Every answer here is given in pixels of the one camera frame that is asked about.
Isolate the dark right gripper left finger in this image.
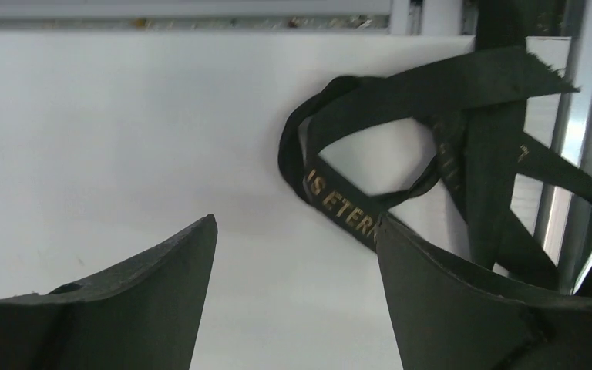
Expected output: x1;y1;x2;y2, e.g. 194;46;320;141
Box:
0;215;217;369

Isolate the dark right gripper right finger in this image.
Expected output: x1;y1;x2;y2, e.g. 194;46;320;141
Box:
376;215;592;369

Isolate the black strap lanyard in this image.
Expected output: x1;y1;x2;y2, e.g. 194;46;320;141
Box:
277;0;592;301

